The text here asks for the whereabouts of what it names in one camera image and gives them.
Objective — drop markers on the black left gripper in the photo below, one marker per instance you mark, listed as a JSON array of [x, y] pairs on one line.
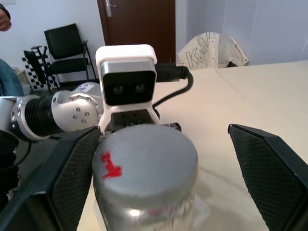
[[131, 119]]

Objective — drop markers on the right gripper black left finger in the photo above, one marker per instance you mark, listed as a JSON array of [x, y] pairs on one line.
[[36, 187]]

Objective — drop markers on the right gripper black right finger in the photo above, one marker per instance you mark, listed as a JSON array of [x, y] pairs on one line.
[[272, 178]]

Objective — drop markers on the silver can with red mark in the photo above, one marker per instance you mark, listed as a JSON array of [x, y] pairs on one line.
[[149, 163]]

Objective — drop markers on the bystander bare hand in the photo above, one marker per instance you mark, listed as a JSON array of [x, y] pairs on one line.
[[4, 22]]

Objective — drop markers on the white plastic bag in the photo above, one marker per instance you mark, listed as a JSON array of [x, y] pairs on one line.
[[197, 54]]

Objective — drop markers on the crumpled white plastic cover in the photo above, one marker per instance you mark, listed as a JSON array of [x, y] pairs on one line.
[[232, 49]]

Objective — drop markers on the dark brown wooden door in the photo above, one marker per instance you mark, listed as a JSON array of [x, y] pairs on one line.
[[142, 29]]

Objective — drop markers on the bystander blue jeans leg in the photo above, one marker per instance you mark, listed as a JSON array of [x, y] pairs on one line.
[[9, 77]]

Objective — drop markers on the black white checkerboard panel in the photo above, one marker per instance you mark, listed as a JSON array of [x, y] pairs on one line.
[[31, 72]]

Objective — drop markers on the black office chair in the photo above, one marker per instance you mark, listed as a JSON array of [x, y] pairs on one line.
[[65, 50]]

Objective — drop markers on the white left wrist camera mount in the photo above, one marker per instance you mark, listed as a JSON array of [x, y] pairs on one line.
[[127, 79]]

